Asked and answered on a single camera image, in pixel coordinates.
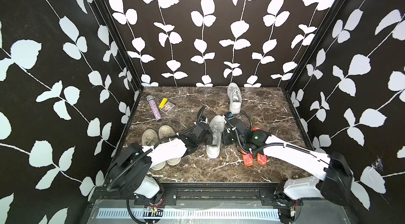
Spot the white sneaker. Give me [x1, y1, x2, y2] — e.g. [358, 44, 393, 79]
[227, 83, 242, 114]
[206, 115, 225, 159]

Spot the purple glitter tube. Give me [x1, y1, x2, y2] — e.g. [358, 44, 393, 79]
[147, 95, 162, 121]

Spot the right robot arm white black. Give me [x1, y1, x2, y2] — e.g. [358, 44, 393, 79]
[223, 112, 353, 206]

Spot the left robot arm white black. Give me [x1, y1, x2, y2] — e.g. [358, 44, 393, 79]
[107, 122, 212, 201]

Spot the white slotted cable duct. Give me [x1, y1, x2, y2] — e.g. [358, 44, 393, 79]
[95, 208, 282, 221]

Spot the small purple card box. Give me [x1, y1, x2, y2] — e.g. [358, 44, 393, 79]
[160, 101, 175, 114]

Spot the beige sneaker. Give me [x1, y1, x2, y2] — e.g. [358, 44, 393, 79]
[141, 129, 166, 171]
[158, 125, 181, 166]

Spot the yellow wedge block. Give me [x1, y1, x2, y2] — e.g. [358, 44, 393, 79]
[159, 98, 168, 109]

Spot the red orange insole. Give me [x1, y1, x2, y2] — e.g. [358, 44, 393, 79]
[240, 149, 254, 167]

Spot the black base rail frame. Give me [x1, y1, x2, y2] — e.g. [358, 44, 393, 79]
[88, 182, 349, 207]

